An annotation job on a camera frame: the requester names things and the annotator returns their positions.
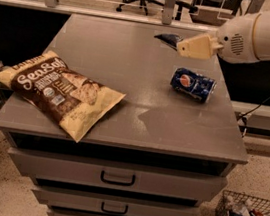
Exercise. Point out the grey drawer cabinet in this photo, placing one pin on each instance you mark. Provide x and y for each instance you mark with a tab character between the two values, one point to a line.
152	126

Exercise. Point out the metal railing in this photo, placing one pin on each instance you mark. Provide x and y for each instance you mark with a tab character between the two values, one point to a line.
122	10

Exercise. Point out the wire basket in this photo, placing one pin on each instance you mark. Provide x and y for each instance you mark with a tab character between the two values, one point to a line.
228	197

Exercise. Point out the blue pepsi can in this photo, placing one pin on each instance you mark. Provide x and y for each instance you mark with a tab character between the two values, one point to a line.
195	85

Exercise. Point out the top grey drawer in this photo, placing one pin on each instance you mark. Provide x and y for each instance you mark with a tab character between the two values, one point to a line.
116	175

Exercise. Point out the dark blue rxbar blueberry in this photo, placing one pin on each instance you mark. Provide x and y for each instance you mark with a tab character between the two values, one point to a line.
169	39

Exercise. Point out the middle grey drawer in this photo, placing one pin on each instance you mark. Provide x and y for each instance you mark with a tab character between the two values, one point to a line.
108	204

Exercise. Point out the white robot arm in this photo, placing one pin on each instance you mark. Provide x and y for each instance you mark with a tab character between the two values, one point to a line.
264	48

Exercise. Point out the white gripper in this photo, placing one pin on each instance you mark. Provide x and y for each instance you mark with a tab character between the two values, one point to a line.
234	40

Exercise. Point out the sea salt chips bag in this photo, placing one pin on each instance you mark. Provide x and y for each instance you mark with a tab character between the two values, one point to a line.
74	101

